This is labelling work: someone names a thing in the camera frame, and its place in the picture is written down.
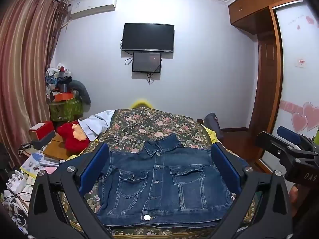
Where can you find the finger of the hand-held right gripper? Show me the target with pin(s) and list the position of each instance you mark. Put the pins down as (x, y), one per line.
(270, 142)
(289, 133)

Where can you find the green box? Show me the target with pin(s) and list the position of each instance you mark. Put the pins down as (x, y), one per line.
(64, 110)

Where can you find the white power strip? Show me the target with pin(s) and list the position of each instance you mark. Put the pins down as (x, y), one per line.
(15, 180)

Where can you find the white air conditioner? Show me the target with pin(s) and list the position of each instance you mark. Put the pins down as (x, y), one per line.
(94, 5)

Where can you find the striped pink curtain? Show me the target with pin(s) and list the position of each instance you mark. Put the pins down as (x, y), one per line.
(22, 67)

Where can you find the grey cloth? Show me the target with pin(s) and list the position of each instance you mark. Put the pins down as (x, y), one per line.
(211, 124)

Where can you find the red box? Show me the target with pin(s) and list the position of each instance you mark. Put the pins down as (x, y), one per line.
(41, 129)

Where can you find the pile of papers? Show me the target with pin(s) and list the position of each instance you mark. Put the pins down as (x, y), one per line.
(31, 163)

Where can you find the orange box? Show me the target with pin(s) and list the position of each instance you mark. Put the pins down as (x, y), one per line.
(64, 96)

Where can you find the large black television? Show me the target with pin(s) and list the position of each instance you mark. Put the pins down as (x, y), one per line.
(148, 37)

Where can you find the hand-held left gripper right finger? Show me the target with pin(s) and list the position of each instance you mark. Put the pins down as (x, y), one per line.
(225, 166)

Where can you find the stack of books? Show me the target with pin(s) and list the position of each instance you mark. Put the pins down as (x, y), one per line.
(49, 161)

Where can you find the small black monitor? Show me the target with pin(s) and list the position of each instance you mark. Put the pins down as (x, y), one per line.
(147, 62)

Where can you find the wooden wardrobe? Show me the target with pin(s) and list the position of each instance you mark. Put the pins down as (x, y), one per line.
(251, 7)

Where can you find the brown wooden bedpost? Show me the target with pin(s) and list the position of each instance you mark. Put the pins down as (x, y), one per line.
(199, 122)

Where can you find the white cloth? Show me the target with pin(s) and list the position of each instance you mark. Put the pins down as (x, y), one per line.
(97, 123)

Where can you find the wooden door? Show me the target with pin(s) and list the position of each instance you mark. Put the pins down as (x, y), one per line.
(265, 79)

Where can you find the red white wall sticker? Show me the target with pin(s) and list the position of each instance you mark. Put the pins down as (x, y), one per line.
(301, 63)

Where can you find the person's right forearm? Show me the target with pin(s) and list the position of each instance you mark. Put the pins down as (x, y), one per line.
(294, 199)

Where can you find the red plush toy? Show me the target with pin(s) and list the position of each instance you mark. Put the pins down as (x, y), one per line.
(72, 139)

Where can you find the grey rolled cushion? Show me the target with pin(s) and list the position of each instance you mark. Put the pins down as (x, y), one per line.
(82, 92)

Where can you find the dark grey box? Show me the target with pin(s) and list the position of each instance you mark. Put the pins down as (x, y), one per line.
(44, 140)

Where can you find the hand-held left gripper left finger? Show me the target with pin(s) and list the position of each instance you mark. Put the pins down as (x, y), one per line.
(96, 165)

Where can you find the floral printed blanket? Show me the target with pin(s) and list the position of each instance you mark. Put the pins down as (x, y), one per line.
(154, 124)

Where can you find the blue denim jacket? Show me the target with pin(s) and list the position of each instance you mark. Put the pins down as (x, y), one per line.
(162, 186)

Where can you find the pile of clutter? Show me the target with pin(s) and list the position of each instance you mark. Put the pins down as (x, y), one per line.
(57, 77)

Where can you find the white sliding door heart stickers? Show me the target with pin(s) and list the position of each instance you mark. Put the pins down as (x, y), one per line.
(296, 92)

